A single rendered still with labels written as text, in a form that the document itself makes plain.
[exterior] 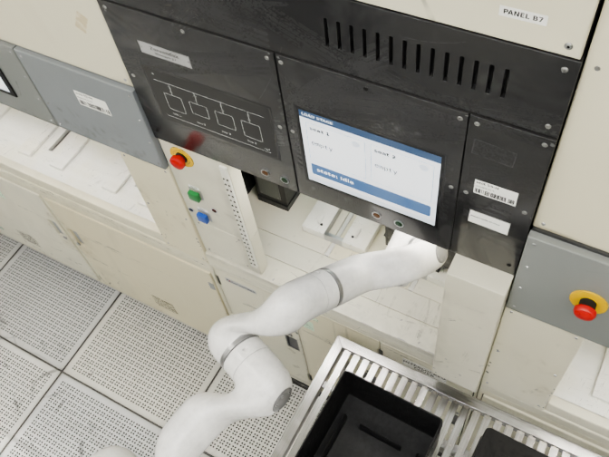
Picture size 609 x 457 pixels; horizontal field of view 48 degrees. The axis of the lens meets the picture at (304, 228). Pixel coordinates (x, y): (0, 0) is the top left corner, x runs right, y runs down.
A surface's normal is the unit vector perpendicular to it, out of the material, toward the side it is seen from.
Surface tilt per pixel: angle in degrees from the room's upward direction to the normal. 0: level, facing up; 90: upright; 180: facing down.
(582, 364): 0
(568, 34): 85
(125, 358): 0
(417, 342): 0
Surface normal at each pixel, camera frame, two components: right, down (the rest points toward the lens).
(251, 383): -0.43, -0.28
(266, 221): -0.10, -0.55
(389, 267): -0.08, 0.11
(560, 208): -0.48, 0.76
